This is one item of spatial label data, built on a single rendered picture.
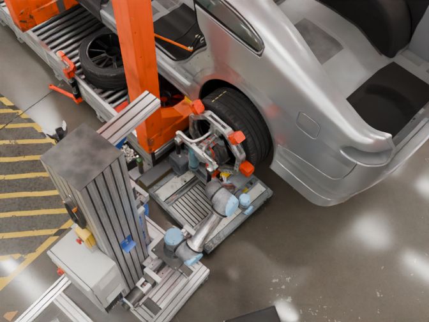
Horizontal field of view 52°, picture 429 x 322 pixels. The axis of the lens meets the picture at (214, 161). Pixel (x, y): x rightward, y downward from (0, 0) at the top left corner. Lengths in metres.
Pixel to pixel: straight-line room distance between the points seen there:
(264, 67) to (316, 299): 2.01
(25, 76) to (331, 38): 3.17
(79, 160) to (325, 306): 2.57
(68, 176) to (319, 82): 1.51
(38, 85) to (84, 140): 3.12
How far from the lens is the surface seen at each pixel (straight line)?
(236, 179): 3.89
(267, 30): 2.74
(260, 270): 3.82
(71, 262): 2.59
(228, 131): 3.06
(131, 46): 2.75
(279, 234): 3.97
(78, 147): 1.94
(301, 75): 2.65
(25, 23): 4.80
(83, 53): 4.52
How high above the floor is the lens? 3.61
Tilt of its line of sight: 58 degrees down
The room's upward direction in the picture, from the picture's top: 5 degrees clockwise
